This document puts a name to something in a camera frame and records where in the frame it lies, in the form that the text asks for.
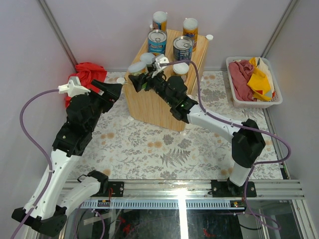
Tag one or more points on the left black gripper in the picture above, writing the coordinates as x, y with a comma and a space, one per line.
111, 93

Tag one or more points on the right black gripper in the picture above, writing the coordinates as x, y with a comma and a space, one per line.
137, 81

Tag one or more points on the short yellow silver-top can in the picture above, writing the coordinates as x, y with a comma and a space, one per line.
137, 68

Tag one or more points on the small green white-lid can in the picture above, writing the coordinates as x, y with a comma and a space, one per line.
147, 58

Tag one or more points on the Progresso chicken noodle can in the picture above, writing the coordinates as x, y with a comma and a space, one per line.
157, 42

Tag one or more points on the fruit can silver bottom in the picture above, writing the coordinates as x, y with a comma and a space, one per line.
181, 69

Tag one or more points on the dark blue soup can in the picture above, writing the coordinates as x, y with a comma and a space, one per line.
182, 48

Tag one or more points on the tall yellow congee can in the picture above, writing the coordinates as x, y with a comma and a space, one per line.
190, 29

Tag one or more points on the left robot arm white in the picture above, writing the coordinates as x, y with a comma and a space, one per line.
46, 212

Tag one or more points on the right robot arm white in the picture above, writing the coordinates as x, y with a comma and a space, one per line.
246, 140

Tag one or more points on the white corner connector front-left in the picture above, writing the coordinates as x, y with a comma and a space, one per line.
121, 80

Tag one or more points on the wooden grain cabinet box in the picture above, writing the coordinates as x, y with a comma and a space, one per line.
148, 106

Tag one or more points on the floral table mat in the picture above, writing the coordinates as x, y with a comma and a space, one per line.
125, 148

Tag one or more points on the white corner connector back-right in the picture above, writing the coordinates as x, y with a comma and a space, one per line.
209, 37

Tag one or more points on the pink cloth in basket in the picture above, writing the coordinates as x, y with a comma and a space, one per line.
241, 72

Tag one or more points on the white plastic basket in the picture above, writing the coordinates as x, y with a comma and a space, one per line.
276, 100

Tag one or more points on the yellow cloth in basket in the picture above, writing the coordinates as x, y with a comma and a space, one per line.
259, 84

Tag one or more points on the white cloth in basket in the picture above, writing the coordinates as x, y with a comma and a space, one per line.
265, 69

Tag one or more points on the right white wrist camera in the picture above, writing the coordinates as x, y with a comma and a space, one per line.
158, 64

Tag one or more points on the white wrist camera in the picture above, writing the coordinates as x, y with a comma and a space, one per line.
73, 87
158, 64

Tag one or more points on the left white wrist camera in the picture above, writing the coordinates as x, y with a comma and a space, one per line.
73, 87

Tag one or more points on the aluminium mounting rail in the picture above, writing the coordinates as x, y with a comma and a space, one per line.
169, 189

